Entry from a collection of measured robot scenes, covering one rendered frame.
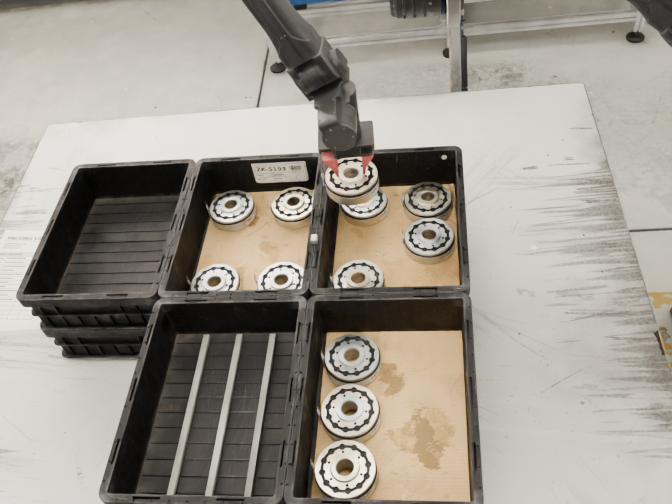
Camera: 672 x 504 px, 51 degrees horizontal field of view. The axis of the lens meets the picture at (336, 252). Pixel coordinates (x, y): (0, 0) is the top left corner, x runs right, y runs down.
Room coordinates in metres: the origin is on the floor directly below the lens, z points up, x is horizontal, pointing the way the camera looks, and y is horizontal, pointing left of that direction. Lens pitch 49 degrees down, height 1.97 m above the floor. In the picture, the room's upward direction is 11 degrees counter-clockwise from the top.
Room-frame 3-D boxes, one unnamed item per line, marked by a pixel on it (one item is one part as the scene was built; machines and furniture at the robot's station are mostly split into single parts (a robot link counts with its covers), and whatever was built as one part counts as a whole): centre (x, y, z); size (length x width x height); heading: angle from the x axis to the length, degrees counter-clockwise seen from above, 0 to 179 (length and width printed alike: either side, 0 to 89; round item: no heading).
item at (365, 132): (1.00, -0.06, 1.16); 0.10 x 0.07 x 0.07; 82
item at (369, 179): (1.01, -0.06, 1.04); 0.10 x 0.10 x 0.01
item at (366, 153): (1.00, -0.07, 1.09); 0.07 x 0.07 x 0.09; 82
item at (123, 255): (1.12, 0.46, 0.87); 0.40 x 0.30 x 0.11; 167
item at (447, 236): (0.97, -0.20, 0.86); 0.10 x 0.10 x 0.01
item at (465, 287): (0.99, -0.12, 0.92); 0.40 x 0.30 x 0.02; 167
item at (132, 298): (1.12, 0.46, 0.92); 0.40 x 0.30 x 0.02; 167
